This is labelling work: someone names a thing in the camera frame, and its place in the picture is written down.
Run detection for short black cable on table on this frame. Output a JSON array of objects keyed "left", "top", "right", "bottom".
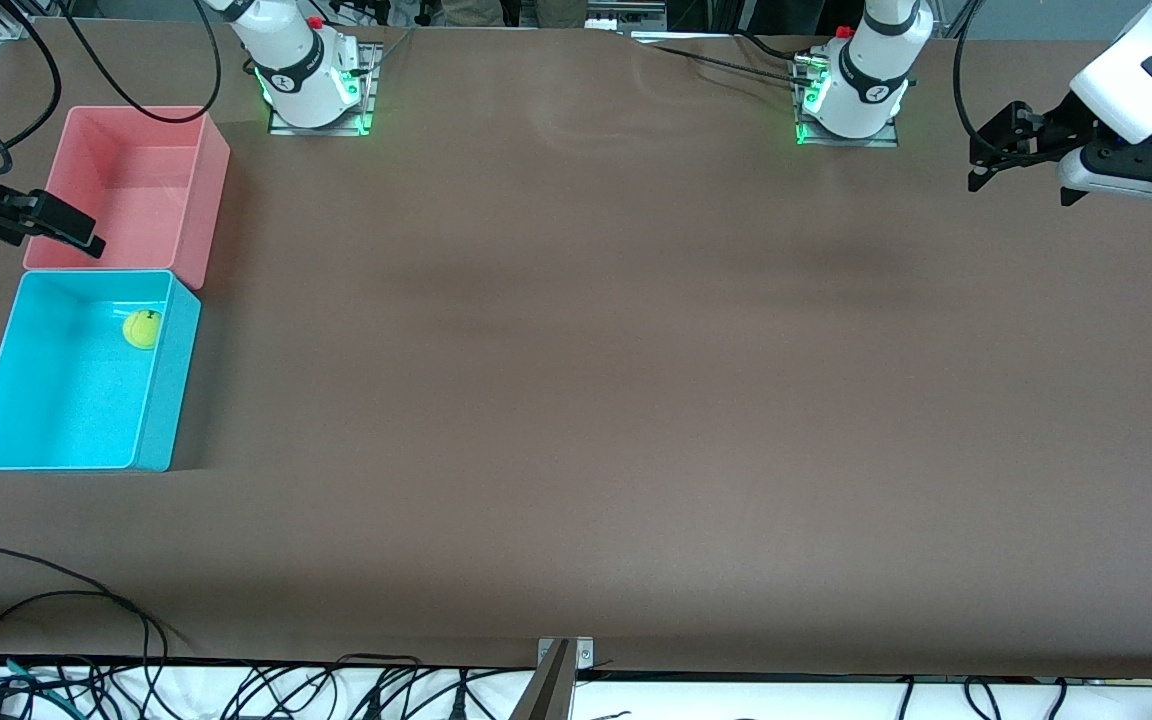
[{"left": 0, "top": 592, "right": 152, "bottom": 661}]

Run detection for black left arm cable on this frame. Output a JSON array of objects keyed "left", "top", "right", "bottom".
[{"left": 952, "top": 0, "right": 997, "bottom": 161}]

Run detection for black cable to arm base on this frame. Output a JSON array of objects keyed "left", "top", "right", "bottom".
[
  {"left": 648, "top": 42, "right": 805, "bottom": 79},
  {"left": 731, "top": 30, "right": 817, "bottom": 63}
]

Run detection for black hanging cable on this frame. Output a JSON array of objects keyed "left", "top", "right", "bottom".
[{"left": 0, "top": 0, "right": 64, "bottom": 161}]

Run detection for silver metal bracket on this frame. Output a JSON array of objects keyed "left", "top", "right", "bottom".
[{"left": 536, "top": 636, "right": 596, "bottom": 669}]

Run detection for person in khaki trousers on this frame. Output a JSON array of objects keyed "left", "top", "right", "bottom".
[{"left": 441, "top": 0, "right": 587, "bottom": 29}]

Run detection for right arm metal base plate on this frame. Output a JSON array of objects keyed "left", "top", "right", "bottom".
[{"left": 268, "top": 42, "right": 378, "bottom": 137}]

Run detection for blue plastic bin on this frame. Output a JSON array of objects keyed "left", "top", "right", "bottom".
[{"left": 0, "top": 269, "right": 203, "bottom": 473}]

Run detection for dark metal bar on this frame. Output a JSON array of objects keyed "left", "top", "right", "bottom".
[{"left": 509, "top": 640, "right": 577, "bottom": 720}]

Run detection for thin black looping cable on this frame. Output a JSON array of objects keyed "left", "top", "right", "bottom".
[{"left": 58, "top": 0, "right": 223, "bottom": 125}]

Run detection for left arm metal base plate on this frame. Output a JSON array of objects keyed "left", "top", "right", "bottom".
[{"left": 794, "top": 55, "right": 903, "bottom": 149}]

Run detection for pink plastic bin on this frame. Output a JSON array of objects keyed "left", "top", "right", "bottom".
[{"left": 23, "top": 105, "right": 232, "bottom": 291}]

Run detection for metal equipment frame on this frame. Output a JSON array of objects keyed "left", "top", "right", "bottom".
[{"left": 588, "top": 0, "right": 669, "bottom": 33}]

